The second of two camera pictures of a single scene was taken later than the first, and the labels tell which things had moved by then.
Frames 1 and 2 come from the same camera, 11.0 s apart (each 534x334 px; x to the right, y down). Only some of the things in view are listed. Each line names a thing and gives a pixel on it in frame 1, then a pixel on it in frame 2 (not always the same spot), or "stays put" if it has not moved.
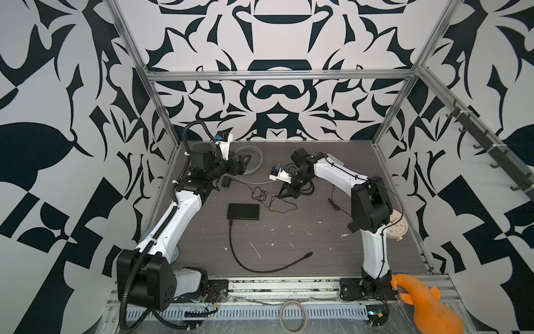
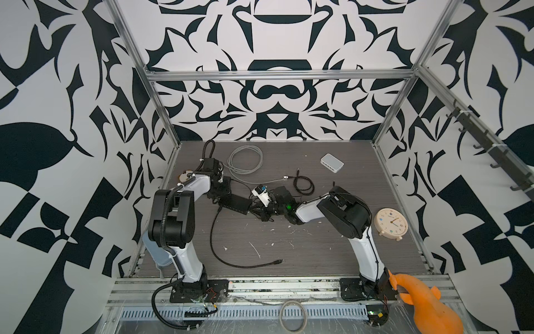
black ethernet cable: [256, 271] → [276, 262]
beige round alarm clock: [399, 229] stays put
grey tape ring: [305, 315] stays put
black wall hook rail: [524, 181] stays put
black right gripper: [290, 191] → [264, 216]
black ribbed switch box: [243, 211] → [236, 202]
